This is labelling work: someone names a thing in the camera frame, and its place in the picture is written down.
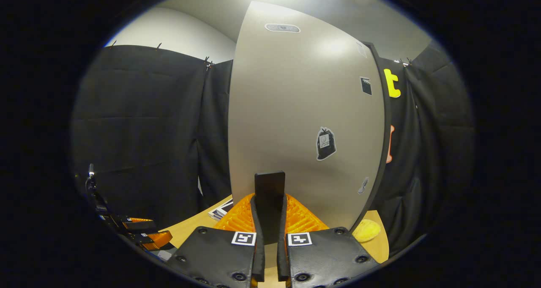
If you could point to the black backdrop cloth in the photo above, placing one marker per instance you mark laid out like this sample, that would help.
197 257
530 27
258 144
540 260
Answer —
143 123

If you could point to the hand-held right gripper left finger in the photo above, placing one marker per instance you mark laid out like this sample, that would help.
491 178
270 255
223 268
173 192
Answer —
258 260

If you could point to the grey printed booklet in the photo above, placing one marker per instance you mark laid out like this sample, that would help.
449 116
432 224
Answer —
222 209

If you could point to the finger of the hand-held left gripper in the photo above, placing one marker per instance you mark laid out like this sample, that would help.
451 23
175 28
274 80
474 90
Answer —
139 225
154 239

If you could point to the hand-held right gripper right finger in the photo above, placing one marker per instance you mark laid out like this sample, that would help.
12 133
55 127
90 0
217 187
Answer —
282 260

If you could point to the grey cabinet door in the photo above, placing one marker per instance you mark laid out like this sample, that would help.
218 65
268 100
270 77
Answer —
287 102

